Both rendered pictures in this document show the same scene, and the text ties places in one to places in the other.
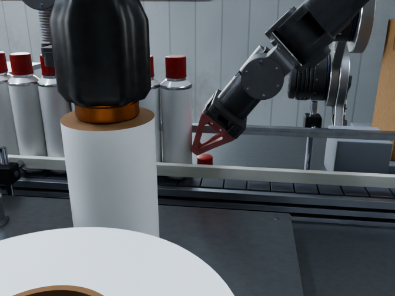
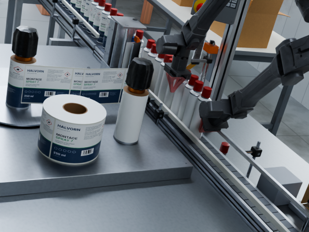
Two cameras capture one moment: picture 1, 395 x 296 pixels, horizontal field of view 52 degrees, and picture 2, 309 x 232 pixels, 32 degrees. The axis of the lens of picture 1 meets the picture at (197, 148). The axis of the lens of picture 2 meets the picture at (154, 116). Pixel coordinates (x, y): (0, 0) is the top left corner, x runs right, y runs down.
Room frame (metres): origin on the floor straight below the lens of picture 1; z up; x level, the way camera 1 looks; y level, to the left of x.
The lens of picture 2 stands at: (-0.63, -1.23, 1.77)
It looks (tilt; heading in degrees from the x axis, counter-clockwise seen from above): 25 degrees down; 50
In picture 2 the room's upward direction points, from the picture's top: 14 degrees clockwise
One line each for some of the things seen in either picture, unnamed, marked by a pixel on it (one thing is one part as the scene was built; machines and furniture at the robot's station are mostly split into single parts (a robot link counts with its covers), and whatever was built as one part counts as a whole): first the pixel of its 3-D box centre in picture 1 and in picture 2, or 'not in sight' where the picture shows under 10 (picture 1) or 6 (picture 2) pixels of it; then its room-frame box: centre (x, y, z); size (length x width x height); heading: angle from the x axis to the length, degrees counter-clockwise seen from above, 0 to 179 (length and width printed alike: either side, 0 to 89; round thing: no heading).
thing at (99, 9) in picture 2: not in sight; (99, 18); (0.78, 1.06, 0.98); 0.05 x 0.05 x 0.20
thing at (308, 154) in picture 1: (311, 148); (247, 162); (0.69, -0.21, 0.91); 0.07 x 0.03 x 0.17; 173
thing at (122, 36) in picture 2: not in sight; (124, 51); (0.62, 0.56, 1.01); 0.14 x 0.13 x 0.26; 83
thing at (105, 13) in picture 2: not in sight; (105, 23); (0.77, 0.98, 0.98); 0.05 x 0.05 x 0.20
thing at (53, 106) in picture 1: (57, 114); (173, 88); (0.67, 0.24, 0.98); 0.05 x 0.05 x 0.20
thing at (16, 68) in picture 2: not in sight; (22, 67); (0.09, 0.37, 1.04); 0.09 x 0.09 x 0.29
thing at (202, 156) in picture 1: (204, 163); (224, 147); (0.78, -0.02, 0.85); 0.03 x 0.03 x 0.03
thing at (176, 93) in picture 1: (176, 118); (200, 113); (0.65, 0.03, 0.98); 0.05 x 0.05 x 0.20
